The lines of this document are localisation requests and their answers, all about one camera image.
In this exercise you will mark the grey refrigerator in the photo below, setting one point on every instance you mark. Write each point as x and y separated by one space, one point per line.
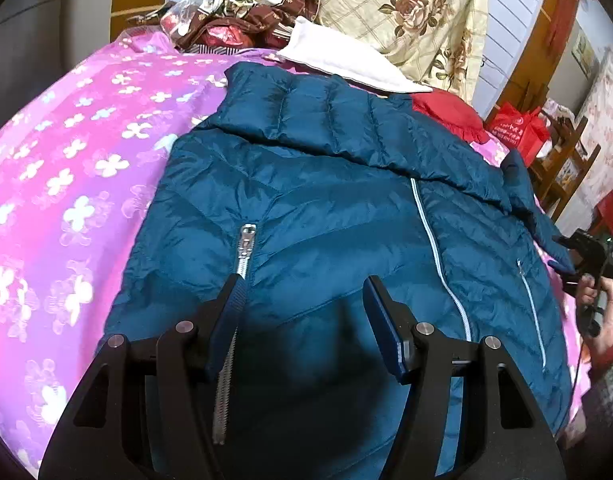
41 40

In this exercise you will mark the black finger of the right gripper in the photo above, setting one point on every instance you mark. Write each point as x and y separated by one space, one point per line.
570 248

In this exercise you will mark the dark blue puffer jacket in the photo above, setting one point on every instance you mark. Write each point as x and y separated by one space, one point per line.
313 186

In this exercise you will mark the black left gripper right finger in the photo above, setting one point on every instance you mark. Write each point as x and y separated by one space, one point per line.
502 433

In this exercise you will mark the wooden chair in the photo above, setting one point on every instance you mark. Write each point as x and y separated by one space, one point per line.
558 175

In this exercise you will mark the red packaged item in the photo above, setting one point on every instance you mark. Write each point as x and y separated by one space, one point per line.
229 36

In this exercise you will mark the pink floral bed quilt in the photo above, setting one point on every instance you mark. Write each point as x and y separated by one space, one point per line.
79 167

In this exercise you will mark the white pillow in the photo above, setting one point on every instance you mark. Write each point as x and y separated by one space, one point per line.
334 53

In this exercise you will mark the red shopping bag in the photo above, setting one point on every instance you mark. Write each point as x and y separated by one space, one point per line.
525 132

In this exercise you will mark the cream floral rose quilt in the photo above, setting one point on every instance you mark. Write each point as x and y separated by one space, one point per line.
435 42

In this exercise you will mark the red ruffled cushion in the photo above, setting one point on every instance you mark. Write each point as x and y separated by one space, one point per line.
453 113

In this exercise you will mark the brown floral crumpled bedding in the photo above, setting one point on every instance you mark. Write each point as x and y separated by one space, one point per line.
268 23

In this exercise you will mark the person's right hand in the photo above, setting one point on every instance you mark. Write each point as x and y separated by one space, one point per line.
588 294

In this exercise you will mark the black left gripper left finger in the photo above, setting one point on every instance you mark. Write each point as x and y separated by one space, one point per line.
144 408

